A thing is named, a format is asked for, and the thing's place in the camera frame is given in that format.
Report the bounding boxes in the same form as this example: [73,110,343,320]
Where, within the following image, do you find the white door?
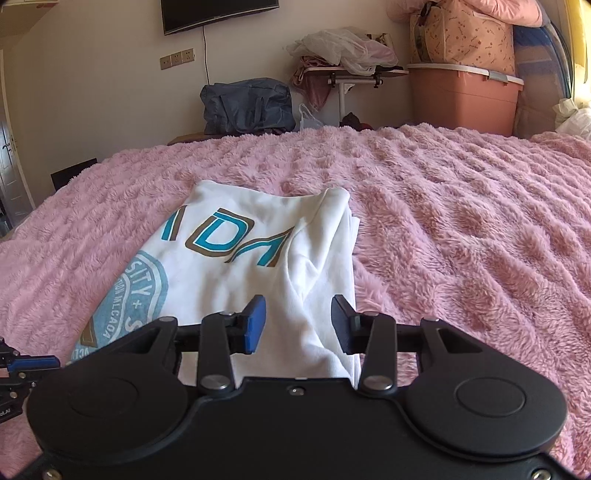
[0,48,37,238]

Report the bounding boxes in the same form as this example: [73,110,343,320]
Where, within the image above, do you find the patterned fabric storage bag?
[411,0,515,75]

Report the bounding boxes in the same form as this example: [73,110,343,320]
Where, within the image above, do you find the dark box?
[50,158,99,192]

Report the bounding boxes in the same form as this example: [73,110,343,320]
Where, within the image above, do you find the pink clothes pile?
[291,54,345,109]

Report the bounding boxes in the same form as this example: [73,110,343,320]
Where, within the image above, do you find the white side table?
[305,66,410,127]

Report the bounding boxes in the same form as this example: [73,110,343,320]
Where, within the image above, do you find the white bedding pile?
[531,98,591,141]

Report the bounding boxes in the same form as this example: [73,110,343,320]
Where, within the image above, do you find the wall television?
[160,0,280,35]

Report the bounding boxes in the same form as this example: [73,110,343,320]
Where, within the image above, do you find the brown storage bin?
[406,62,525,137]

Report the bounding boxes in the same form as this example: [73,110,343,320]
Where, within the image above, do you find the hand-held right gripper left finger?
[111,295,267,398]

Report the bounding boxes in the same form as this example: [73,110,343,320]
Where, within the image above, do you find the blue clear storage bin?
[512,23,575,139]

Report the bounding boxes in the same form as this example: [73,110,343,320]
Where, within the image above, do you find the large white plastic bag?
[288,28,399,75]

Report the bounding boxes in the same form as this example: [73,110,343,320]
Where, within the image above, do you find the small white plastic bag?
[298,104,326,132]

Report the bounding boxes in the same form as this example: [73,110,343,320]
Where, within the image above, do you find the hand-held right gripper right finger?
[331,294,481,398]

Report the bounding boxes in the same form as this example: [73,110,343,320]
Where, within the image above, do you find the wall socket panel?
[160,47,195,70]

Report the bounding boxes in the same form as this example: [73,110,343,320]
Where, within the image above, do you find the pink quilt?
[385,0,548,24]

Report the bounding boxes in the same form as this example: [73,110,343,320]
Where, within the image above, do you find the blue duffel bag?
[199,78,296,136]

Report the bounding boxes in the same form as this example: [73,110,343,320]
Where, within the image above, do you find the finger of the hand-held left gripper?
[0,338,62,372]
[0,372,47,394]

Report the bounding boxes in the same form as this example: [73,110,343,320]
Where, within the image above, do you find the yellow curtain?
[561,0,591,100]

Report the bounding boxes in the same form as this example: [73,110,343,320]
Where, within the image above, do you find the pink fluffy blanket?
[0,122,591,462]

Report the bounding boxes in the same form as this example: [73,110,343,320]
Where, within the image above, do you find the white printed t-shirt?
[71,179,362,384]

